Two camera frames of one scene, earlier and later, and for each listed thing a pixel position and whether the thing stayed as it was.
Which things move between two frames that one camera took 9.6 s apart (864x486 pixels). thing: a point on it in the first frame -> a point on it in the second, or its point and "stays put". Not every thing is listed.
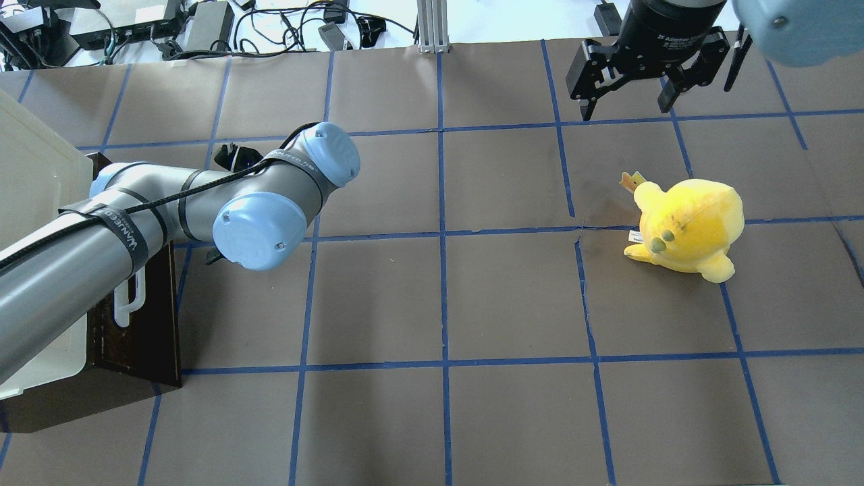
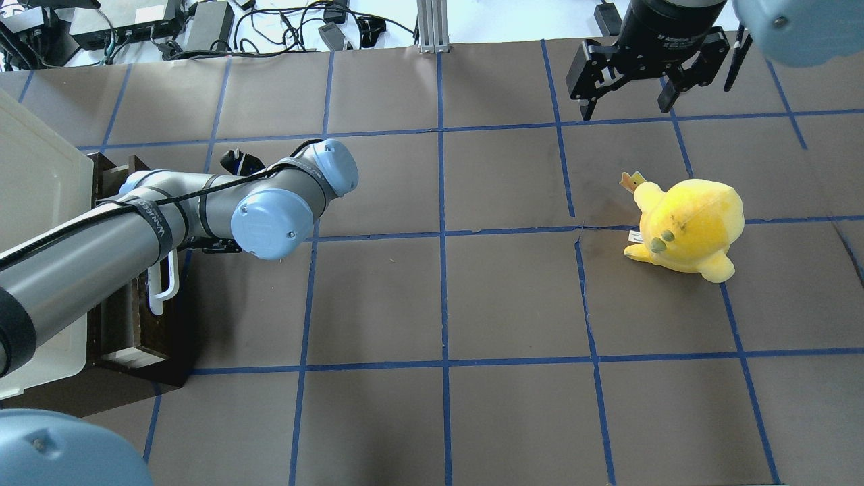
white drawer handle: [123, 308] -> [155, 299]
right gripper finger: [714, 50] stays put
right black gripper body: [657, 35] stays put
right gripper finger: [589, 76] stays put
